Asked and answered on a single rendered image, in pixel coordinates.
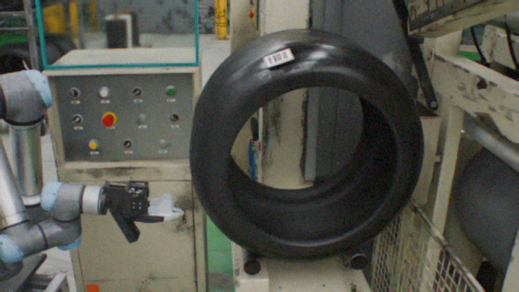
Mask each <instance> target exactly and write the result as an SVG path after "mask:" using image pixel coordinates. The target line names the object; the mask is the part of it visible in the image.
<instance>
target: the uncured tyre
mask: <svg viewBox="0 0 519 292"><path fill-rule="evenodd" d="M285 49H290V51H291V53H292V55H293V57H294V60H291V61H288V62H284V63H282V64H279V65H276V66H274V67H269V68H267V65H266V63H265V61H264V58H263V57H265V56H268V55H270V54H274V53H276V52H279V51H282V50H285ZM309 87H332V88H341V89H343V90H345V91H348V92H352V93H354V94H357V95H358V98H359V100H360V103H361V108H362V132H361V135H360V139H359V142H358V146H357V148H356V149H355V151H354V153H353V155H352V156H351V158H350V160H349V161H347V162H346V163H345V164H344V166H343V167H342V168H341V169H339V170H338V171H337V172H336V174H334V175H333V176H332V177H331V178H328V179H326V180H324V181H323V182H320V183H317V184H315V185H313V186H309V187H306V188H302V189H293V190H287V189H279V188H274V187H269V186H268V185H266V184H263V183H261V182H258V181H256V180H254V179H253V178H252V177H250V176H249V175H247V174H245V173H244V172H243V170H242V169H241V168H240V167H239V165H238V164H237V162H236V161H235V160H234V159H233V158H232V155H231V153H230V152H231V148H232V147H233V144H234V143H235V140H236V138H237V136H238V134H239V132H240V131H241V130H242V127H243V125H244V124H245V123H246V121H247V120H249V119H250V118H251V117H252V116H253V115H254V114H255V112H256V111H257V110H258V109H259V108H261V107H262V106H263V105H266V104H267V103H269V102H270V101H272V100H273V99H275V98H277V97H278V96H280V95H282V94H285V93H287V92H291V91H293V90H297V89H300V88H309ZM194 114H195V116H194V117H193V122H192V130H191V145H192V150H191V160H190V170H191V179H192V182H193V186H194V188H195V193H196V195H197V197H198V200H199V201H200V203H201V204H202V206H203V208H204V210H205V212H206V213H207V214H208V216H209V218H210V219H211V221H212V222H213V224H215V226H216V227H217V228H218V229H219V230H220V231H221V232H222V233H223V234H224V235H225V236H226V237H227V238H230V239H231V240H232V241H234V242H235V244H237V245H238V246H240V247H241V248H243V249H245V250H248V251H250V252H252V253H254V254H256V255H258V256H263V257H266V258H269V259H272V260H279V261H285V262H296V263H305V262H316V261H321V260H329V259H330V258H333V257H336V256H341V255H344V254H345V253H348V252H351V251H354V250H356V249H358V248H360V247H362V246H363V245H364V244H365V243H368V242H369V241H371V240H372V239H373V238H375V237H376V236H377V235H380V234H381V233H382V232H384V231H385V230H386V228H387V227H388V226H389V225H390V224H391V223H392V222H393V221H394V220H395V219H396V218H397V217H398V215H399V214H400V213H401V211H402V210H403V209H404V207H405V205H406V204H407V202H408V200H409V199H410V197H411V195H412V193H413V192H414V190H415V188H416V186H417V183H418V180H419V177H420V174H421V171H422V163H423V157H424V134H423V128H422V122H421V118H420V116H419V112H418V108H417V106H416V103H415V101H414V100H413V98H412V96H411V95H410V91H409V90H408V88H407V87H406V86H405V84H404V83H403V81H402V80H401V79H400V78H399V76H398V75H397V74H396V73H395V71H394V70H393V69H392V68H391V67H389V66H388V65H387V64H386V63H385V62H383V61H381V60H380V59H379V58H376V57H375V56H373V54H371V53H370V52H368V51H367V50H365V49H364V48H363V47H361V46H360V45H357V44H356V43H354V42H352V41H349V40H347V39H346V38H345V37H343V36H340V35H337V34H335V33H332V32H325V31H320V30H315V29H292V30H290V29H286V30H280V31H276V32H271V34H268V35H266V36H262V37H259V38H257V39H255V40H253V41H251V42H249V43H247V44H245V45H243V46H242V47H240V48H239V49H237V50H235V51H234V52H233V53H232V54H230V55H229V56H228V57H227V58H226V60H225V61H224V62H223V63H222V64H221V65H220V66H219V67H218V68H217V69H216V70H215V71H214V72H213V73H212V74H211V75H210V78H209V79H208V81H207V83H206V84H205V85H204V88H203V90H202V92H201V95H200V97H199V98H198V101H197V103H196V106H195V112H194Z"/></svg>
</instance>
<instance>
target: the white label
mask: <svg viewBox="0 0 519 292"><path fill-rule="evenodd" d="M263 58H264V61H265V63H266V65H267V68H269V67H274V66H276V65H279V64H282V63H284V62H288V61H291V60H294V57H293V55H292V53H291V51H290V49H285V50H282V51H279V52H276V53H274V54H270V55H268V56H265V57H263Z"/></svg>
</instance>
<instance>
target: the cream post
mask: <svg viewBox="0 0 519 292"><path fill-rule="evenodd" d="M308 11H310V10H309V0H264V4H263V17H262V16H261V0H260V37H262V36H266V35H268V34H271V32H276V31H280V30H286V29H290V30H292V29H308V28H309V12H308ZM305 94H306V88H300V89H297V90H293V91H291V92H287V93H285V94H282V95H280V96H278V97H277V98H275V99H273V100H272V101H270V102H269V103H267V104H266V105H263V106H262V107H261V111H260V109H259V143H260V151H259V175H258V182H260V183H263V184H266V185H268V186H269V187H278V186H301V179H302V146H303V129H304V112H305Z"/></svg>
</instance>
